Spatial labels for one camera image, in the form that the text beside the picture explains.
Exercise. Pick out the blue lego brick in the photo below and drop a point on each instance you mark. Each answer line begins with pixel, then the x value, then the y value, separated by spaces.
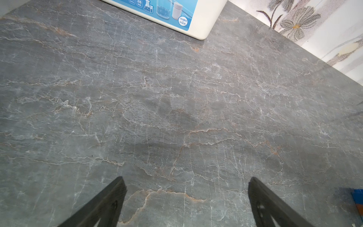
pixel 357 195

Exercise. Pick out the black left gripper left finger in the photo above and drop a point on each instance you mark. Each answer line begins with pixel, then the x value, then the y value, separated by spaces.
pixel 103 210

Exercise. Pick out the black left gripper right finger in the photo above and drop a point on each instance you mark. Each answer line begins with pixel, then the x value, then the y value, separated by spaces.
pixel 270 210

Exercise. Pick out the blue lid storage box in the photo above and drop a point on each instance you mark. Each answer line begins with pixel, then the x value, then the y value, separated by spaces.
pixel 194 18

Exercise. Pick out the orange lego brick lower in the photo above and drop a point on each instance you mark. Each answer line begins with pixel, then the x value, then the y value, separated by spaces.
pixel 360 210

